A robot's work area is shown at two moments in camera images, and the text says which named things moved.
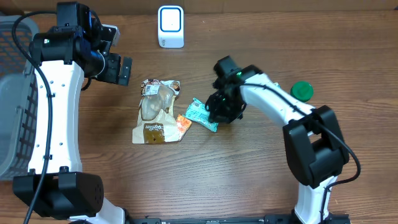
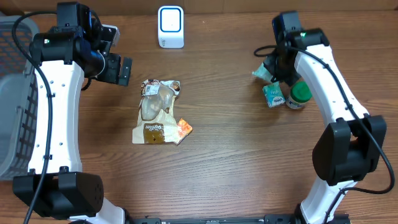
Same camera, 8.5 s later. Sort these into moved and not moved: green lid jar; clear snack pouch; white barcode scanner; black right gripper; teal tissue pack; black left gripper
Moved: teal tissue pack; black right gripper
Not moved: white barcode scanner; green lid jar; black left gripper; clear snack pouch
